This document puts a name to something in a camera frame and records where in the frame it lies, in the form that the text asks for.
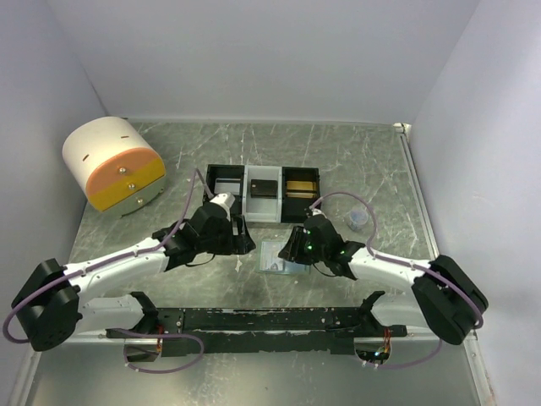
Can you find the black left tray bin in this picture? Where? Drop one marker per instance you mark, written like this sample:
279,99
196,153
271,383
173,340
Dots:
215,171

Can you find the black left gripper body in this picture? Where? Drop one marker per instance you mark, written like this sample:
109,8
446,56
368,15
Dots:
219,244

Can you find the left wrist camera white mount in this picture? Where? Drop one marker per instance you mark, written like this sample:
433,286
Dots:
224,200

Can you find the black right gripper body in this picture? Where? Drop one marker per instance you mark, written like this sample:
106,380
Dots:
310,253

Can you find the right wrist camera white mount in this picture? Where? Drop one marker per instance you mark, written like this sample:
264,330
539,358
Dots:
314,211

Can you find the aluminium right side rail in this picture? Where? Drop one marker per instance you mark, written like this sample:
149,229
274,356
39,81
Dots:
403,130

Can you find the white VIP credit card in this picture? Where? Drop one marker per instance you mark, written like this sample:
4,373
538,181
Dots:
269,260

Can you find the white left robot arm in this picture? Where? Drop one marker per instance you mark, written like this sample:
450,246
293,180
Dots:
58,301

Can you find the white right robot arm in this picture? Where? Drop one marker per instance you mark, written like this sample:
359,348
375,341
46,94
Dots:
436,294

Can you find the black tray bin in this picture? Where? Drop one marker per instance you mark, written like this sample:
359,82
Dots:
294,210
215,171

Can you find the black right tray bin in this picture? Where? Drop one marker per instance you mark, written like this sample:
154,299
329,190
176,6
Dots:
294,210

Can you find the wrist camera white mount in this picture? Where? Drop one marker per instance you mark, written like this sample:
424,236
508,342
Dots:
314,211
224,200

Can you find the round drawer cabinet white orange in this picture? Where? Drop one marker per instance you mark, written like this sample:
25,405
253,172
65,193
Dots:
113,164

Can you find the white middle tray bin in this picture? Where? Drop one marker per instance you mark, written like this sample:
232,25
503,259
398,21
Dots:
260,209

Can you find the small clear plastic cup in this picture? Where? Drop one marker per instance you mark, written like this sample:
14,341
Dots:
356,218

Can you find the silver cards in left bin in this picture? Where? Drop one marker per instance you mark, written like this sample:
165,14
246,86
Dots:
228,185

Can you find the black cards in middle bin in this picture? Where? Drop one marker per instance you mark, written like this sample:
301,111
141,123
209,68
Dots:
263,188

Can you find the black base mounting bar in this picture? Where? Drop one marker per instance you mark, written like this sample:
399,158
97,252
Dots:
329,329

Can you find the green card holder wallet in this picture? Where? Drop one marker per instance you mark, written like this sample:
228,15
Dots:
291,268

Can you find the gold cards in right bin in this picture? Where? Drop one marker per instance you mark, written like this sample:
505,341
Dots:
301,189

